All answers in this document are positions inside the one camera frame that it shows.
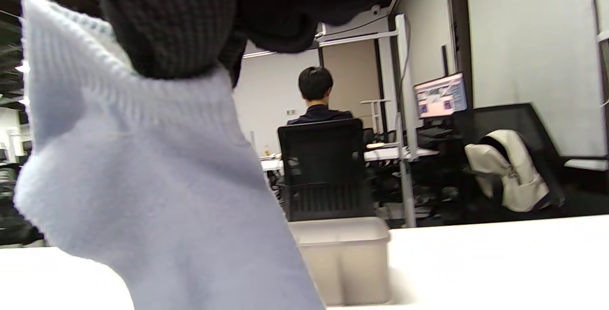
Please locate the person's right hand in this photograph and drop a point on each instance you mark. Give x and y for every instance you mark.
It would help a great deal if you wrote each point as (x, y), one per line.
(190, 15)

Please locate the light blue sock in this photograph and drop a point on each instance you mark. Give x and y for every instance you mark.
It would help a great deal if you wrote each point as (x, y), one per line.
(142, 181)

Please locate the black mesh office chair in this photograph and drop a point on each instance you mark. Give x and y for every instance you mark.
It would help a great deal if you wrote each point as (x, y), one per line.
(323, 167)

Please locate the beige divided organizer box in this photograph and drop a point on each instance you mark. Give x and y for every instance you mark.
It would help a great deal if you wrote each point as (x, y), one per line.
(347, 262)

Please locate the cream backpack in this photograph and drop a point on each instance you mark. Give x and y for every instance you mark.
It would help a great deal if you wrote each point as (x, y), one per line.
(514, 177)

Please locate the white metal frame post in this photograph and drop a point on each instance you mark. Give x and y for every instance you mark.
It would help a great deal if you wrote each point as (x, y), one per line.
(407, 158)

